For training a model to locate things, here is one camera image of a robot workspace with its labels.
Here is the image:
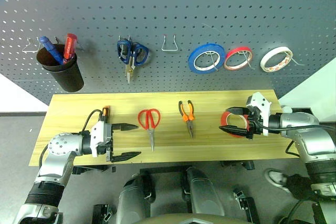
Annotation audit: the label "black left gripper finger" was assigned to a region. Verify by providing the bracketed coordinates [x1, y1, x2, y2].
[111, 122, 139, 134]
[110, 152, 142, 163]

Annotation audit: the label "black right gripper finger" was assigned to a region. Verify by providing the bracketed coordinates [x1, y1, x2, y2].
[225, 106, 249, 116]
[218, 125, 249, 138]

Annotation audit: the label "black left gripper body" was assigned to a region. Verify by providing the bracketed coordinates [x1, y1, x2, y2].
[96, 123, 115, 163]

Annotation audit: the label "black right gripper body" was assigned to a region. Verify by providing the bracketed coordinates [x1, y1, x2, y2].
[243, 105, 264, 141]

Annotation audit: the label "wide red tape roll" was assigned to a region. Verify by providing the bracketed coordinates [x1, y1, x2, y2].
[219, 111, 250, 139]

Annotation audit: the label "red handled scissors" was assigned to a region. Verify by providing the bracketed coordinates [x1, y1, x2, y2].
[138, 108, 161, 153]

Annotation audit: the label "orange black needle-nose pliers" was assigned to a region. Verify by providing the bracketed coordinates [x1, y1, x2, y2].
[178, 100, 196, 139]

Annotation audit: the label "grey pegboard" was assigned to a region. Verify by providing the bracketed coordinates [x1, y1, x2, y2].
[0, 0, 336, 99]

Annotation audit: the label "dark rounded left robot leg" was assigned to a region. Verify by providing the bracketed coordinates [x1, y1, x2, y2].
[116, 173, 156, 224]

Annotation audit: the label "dark rounded robot leg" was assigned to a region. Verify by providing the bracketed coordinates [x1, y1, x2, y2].
[116, 173, 156, 224]
[183, 167, 227, 217]

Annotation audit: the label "white tape roll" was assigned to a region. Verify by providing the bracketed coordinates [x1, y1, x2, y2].
[260, 46, 293, 74]

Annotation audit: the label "thin red tape roll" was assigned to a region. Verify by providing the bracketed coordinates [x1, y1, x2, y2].
[223, 47, 254, 71]

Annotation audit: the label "grey white sneaker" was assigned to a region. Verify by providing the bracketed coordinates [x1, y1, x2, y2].
[264, 169, 290, 191]

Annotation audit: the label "blue tape roll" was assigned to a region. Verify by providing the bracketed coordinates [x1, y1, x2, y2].
[187, 42, 226, 73]

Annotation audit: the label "dark rounded right robot leg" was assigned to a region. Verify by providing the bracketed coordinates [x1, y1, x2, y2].
[183, 167, 227, 217]

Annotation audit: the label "black plastic cup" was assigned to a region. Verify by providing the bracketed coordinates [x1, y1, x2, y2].
[36, 44, 85, 93]

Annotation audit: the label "dark trouser leg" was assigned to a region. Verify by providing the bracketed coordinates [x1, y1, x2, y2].
[285, 173, 314, 207]

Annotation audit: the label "silver double peg hook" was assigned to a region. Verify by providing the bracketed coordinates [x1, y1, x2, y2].
[118, 35, 131, 59]

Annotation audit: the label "dark robot torso edge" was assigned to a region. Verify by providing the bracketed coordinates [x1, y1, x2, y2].
[140, 212, 251, 224]

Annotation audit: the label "red marker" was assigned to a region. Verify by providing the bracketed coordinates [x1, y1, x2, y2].
[62, 33, 79, 63]

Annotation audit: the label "blue marker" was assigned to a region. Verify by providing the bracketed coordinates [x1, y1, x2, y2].
[39, 36, 64, 65]

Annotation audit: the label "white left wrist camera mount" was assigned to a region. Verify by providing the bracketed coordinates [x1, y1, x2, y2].
[90, 121, 113, 158]

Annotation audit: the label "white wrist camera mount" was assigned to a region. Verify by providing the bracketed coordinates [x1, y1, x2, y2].
[90, 121, 113, 158]
[246, 91, 272, 137]

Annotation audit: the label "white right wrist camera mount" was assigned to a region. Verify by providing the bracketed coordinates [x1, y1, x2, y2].
[246, 91, 272, 137]

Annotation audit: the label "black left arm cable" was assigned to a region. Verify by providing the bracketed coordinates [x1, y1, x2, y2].
[38, 109, 103, 167]

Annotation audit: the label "black table frame bracket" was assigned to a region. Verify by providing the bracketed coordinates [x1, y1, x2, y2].
[219, 160, 256, 172]
[71, 164, 118, 175]

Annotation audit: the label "black frame crossbar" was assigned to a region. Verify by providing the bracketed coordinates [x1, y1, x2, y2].
[139, 167, 190, 175]

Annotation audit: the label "silver wire peg hook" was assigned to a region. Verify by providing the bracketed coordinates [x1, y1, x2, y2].
[206, 50, 221, 73]
[287, 55, 306, 67]
[242, 50, 256, 70]

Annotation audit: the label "black floor bracket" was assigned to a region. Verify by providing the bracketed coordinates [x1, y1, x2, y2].
[232, 188, 261, 224]
[92, 204, 117, 224]

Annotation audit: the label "blue handled scissors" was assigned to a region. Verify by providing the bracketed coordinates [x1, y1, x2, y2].
[117, 38, 150, 85]

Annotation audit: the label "red tipped wire hook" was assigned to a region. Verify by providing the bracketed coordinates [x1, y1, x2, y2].
[161, 34, 180, 52]

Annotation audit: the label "silver wire loop hook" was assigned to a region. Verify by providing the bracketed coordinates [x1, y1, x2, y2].
[22, 37, 40, 53]

